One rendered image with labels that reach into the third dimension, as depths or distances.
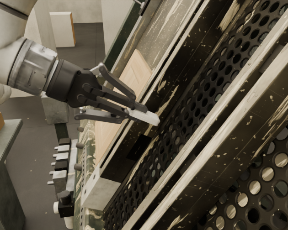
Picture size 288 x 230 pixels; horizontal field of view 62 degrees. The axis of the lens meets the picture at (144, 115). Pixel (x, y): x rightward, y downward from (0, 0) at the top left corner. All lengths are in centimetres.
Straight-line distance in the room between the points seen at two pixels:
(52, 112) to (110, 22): 359
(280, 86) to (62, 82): 33
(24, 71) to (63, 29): 573
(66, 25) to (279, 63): 591
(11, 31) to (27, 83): 8
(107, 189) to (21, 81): 42
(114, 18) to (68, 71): 444
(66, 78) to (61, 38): 576
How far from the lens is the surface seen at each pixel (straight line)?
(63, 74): 45
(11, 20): 44
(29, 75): 44
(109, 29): 490
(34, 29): 347
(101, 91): 47
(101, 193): 75
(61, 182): 114
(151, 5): 112
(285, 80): 33
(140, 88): 80
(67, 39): 619
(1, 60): 44
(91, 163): 94
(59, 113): 147
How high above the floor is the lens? 152
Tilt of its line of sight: 31 degrees down
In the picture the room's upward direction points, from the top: straight up
